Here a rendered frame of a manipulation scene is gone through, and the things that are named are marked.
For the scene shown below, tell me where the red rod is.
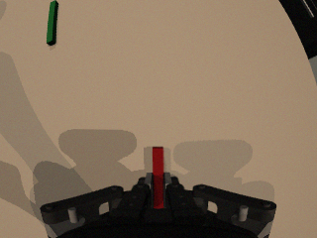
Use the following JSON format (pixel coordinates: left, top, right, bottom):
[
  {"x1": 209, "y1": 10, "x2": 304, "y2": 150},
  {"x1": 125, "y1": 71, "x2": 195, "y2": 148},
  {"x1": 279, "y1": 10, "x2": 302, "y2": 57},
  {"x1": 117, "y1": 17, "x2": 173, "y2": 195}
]
[{"x1": 153, "y1": 147, "x2": 163, "y2": 208}]

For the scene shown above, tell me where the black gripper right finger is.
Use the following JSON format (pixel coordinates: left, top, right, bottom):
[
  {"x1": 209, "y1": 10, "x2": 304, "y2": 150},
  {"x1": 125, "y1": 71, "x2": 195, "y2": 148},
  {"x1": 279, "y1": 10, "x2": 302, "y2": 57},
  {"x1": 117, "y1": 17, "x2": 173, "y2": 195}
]
[{"x1": 163, "y1": 173, "x2": 276, "y2": 238}]

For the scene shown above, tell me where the green rod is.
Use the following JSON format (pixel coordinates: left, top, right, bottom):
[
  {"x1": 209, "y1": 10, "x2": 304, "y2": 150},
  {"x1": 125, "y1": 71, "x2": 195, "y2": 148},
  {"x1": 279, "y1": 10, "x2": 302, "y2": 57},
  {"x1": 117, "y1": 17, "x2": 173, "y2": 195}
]
[{"x1": 47, "y1": 0, "x2": 58, "y2": 46}]

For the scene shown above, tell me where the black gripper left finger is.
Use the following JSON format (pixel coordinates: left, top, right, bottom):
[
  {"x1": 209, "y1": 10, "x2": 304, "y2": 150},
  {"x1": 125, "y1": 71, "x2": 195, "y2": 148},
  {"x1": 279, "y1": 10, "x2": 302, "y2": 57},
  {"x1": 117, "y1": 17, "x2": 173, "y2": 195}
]
[{"x1": 40, "y1": 173, "x2": 155, "y2": 238}]

